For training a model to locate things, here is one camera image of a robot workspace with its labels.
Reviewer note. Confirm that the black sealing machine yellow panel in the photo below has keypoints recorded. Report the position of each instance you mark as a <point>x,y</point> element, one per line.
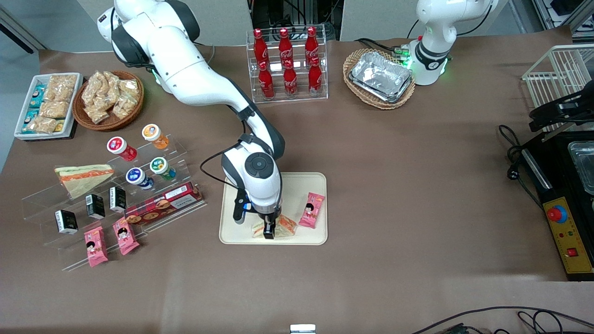
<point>554,176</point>

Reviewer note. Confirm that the clear bag of fried snacks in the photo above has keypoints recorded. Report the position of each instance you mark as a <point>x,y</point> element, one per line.
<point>128,102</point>
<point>112,80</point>
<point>121,112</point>
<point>112,96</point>
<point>97,114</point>
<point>130,86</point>
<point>95,82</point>
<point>90,97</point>

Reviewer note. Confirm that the brown wicker snack basket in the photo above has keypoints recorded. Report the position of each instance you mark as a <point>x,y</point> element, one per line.
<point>109,124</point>

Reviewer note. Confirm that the small black carton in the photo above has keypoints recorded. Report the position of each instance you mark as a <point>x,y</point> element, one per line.
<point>118,199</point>
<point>95,207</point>
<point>66,221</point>

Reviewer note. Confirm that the clear acrylic bottle rack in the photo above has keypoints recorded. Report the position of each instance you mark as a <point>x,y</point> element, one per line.
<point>300,98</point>

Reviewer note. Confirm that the light wicker basket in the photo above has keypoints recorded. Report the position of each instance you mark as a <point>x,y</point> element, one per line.
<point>352,60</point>

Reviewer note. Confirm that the red cola bottle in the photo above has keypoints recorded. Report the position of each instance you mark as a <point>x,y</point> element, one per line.
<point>285,45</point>
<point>266,83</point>
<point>290,81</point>
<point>260,46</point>
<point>311,44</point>
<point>315,79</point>

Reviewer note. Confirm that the beige cracker packet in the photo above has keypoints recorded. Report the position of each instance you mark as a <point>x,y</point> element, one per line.
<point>62,81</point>
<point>42,125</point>
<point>58,94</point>
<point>54,110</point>

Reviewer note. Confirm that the shiny metal pan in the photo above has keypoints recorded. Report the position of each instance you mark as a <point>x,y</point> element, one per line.
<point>584,162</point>

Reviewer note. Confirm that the clear acrylic tiered stand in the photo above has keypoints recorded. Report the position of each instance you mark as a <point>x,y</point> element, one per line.
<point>41,199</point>

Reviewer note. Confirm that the beige plastic serving tray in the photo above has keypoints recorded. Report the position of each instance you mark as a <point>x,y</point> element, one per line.
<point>306,236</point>

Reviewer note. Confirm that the red cookie box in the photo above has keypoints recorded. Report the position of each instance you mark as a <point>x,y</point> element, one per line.
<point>162,204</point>

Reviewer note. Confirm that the brown table cover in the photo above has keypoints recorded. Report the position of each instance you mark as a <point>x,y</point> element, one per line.
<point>394,185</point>

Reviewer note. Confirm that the aluminium foil tray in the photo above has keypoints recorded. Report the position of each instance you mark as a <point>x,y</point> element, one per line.
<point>390,98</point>
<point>380,72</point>

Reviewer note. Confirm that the orange cap yogurt bottle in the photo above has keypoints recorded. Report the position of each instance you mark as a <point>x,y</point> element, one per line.
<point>154,135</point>

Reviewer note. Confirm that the red emergency stop button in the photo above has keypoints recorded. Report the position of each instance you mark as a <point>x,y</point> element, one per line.
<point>557,213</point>

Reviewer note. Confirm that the triangular sandwich orange filling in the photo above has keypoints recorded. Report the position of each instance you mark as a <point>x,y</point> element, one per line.
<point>83,176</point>
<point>285,227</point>

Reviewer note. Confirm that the blue cap yogurt bottle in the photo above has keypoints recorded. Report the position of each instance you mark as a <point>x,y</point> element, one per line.
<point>138,178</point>

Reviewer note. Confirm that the white rectangular snack bin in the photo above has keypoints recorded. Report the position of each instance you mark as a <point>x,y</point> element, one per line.
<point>76,93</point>

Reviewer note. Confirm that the red cap yogurt bottle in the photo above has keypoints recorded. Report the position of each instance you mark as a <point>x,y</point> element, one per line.
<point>119,147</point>

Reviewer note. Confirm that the blue snack packet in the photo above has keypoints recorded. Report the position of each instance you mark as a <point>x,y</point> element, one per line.
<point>39,89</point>
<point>30,115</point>
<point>36,101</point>

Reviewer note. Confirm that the pink snack packet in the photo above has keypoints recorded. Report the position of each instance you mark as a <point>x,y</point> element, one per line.
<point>96,247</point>
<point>125,236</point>
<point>312,211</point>

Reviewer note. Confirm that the green cap yogurt bottle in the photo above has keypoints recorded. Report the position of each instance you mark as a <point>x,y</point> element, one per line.
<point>162,168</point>

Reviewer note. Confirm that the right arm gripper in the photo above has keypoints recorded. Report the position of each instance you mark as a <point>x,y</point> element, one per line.
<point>269,223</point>

